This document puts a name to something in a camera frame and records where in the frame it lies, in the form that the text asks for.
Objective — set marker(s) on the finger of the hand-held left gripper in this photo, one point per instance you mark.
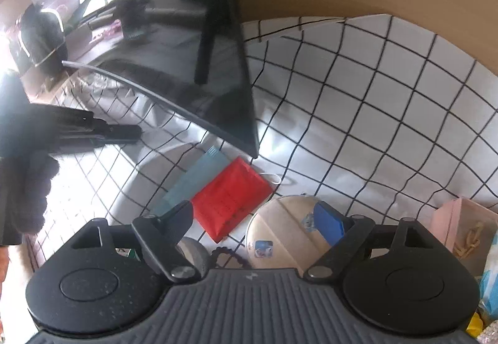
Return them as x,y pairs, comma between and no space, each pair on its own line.
116,134

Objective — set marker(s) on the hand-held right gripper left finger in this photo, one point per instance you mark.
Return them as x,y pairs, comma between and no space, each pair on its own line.
183,213

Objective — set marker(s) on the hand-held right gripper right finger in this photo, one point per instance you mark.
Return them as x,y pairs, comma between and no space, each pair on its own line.
328,223

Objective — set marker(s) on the blue face mask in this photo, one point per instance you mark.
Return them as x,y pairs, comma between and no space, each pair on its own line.
194,177

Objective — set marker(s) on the beige round zipper pouch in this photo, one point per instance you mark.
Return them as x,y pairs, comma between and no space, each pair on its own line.
280,223

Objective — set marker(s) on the red packet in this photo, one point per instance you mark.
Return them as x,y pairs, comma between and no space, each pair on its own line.
229,196

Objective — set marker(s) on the pink cardboard box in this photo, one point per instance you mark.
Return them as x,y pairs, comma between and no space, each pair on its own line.
447,219

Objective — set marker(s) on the blue and white packet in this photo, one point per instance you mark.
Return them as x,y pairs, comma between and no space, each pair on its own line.
491,285

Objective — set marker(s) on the yellow round lid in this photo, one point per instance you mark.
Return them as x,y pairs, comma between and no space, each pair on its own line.
474,322

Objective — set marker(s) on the tall clear plastic jar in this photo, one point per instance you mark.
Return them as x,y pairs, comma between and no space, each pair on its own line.
194,254

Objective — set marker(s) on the dark round object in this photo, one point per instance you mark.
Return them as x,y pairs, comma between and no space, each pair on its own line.
39,40

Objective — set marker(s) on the black computer monitor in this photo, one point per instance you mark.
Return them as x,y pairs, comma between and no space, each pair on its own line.
155,56

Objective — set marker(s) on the white checked tablecloth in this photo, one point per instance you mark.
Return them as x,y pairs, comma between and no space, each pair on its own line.
369,114

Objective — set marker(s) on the sparkly silver object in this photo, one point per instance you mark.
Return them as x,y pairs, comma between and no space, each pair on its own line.
491,334

